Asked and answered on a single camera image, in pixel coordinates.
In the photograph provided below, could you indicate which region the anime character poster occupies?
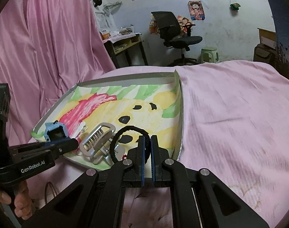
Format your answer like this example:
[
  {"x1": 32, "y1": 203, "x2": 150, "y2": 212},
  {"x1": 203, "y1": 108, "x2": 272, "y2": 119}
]
[{"x1": 188, "y1": 1, "x2": 205, "y2": 21}]

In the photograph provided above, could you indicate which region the blue kids smartwatch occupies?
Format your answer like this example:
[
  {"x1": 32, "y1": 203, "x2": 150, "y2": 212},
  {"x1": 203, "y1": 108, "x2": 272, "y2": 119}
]
[{"x1": 43, "y1": 120, "x2": 69, "y2": 146}]

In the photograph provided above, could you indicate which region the black office chair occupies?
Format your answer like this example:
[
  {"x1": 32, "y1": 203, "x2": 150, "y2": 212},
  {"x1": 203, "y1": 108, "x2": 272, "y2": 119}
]
[{"x1": 151, "y1": 11, "x2": 203, "y2": 67}]

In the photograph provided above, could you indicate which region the brown hair tie with beads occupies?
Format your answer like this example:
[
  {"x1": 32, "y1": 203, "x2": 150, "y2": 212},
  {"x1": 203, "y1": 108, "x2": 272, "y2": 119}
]
[{"x1": 44, "y1": 181, "x2": 60, "y2": 204}]

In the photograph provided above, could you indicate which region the green plastic stool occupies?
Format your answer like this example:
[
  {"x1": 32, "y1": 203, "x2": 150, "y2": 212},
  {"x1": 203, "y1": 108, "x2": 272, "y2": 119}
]
[{"x1": 201, "y1": 47, "x2": 219, "y2": 63}]

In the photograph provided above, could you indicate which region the wooden desk with shelf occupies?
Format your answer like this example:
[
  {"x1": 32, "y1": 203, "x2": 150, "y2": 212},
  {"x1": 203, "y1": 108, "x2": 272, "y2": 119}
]
[{"x1": 103, "y1": 33, "x2": 148, "y2": 68}]

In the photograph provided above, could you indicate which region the white hair clip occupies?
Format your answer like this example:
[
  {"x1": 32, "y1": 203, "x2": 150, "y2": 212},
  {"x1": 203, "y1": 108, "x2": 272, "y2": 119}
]
[{"x1": 73, "y1": 121, "x2": 87, "y2": 137}]

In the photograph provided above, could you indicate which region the pink bed sheet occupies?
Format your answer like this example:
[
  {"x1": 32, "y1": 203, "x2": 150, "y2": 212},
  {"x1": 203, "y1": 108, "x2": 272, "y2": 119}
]
[{"x1": 32, "y1": 60, "x2": 289, "y2": 227}]

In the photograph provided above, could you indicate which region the cartoon children poster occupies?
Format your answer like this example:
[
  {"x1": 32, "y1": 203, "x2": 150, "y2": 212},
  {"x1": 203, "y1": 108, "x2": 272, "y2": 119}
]
[{"x1": 177, "y1": 15, "x2": 192, "y2": 36}]

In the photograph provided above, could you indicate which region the green hanging ornament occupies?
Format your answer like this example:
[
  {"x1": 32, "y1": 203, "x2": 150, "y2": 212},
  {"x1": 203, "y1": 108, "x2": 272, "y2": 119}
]
[{"x1": 230, "y1": 3, "x2": 241, "y2": 11}]

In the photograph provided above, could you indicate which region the cardboard box by wall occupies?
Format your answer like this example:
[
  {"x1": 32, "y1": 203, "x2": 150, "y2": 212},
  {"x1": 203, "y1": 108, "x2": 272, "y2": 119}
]
[{"x1": 253, "y1": 28, "x2": 277, "y2": 67}]

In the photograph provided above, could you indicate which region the grey claw hair clip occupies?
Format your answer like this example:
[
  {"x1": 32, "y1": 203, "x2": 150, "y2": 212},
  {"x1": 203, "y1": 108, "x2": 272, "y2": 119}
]
[{"x1": 79, "y1": 123, "x2": 116, "y2": 166}]

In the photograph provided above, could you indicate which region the black fabric hair tie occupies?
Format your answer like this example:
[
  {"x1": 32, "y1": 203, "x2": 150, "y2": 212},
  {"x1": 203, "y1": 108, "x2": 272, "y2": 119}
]
[{"x1": 109, "y1": 125, "x2": 152, "y2": 165}]

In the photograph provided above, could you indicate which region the grey shallow cardboard box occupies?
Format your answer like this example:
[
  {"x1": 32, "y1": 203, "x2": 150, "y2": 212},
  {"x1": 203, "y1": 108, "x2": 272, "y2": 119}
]
[{"x1": 30, "y1": 69, "x2": 184, "y2": 172}]

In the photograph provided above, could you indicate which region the colourful bear drawing paper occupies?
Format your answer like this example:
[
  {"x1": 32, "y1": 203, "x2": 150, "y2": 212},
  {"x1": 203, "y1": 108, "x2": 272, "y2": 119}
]
[{"x1": 31, "y1": 84, "x2": 182, "y2": 169}]

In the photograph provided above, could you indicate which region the person's left hand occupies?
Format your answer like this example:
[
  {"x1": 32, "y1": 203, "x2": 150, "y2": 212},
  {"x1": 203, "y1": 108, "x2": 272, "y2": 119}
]
[{"x1": 0, "y1": 181, "x2": 33, "y2": 220}]

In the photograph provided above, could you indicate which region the pink satin curtain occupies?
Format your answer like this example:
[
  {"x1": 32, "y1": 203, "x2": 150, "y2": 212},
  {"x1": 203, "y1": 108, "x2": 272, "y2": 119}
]
[{"x1": 0, "y1": 0, "x2": 115, "y2": 146}]

